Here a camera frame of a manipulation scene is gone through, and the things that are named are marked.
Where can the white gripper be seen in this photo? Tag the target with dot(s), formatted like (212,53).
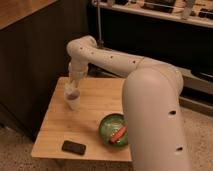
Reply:
(75,76)

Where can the white sponge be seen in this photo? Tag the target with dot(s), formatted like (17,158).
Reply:
(72,96)

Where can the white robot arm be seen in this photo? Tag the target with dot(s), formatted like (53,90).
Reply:
(150,103)

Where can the wooden table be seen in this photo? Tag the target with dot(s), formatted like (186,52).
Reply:
(99,97)

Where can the dark wooden cabinet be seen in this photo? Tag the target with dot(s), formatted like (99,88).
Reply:
(32,58)

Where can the green bowl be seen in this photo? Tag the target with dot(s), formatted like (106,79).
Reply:
(108,126)

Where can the orange carrot toy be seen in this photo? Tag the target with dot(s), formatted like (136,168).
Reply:
(118,134)

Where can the black smartphone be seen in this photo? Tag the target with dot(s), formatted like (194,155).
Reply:
(73,147)

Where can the metal shelf rack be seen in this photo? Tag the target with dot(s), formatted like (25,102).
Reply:
(186,46)

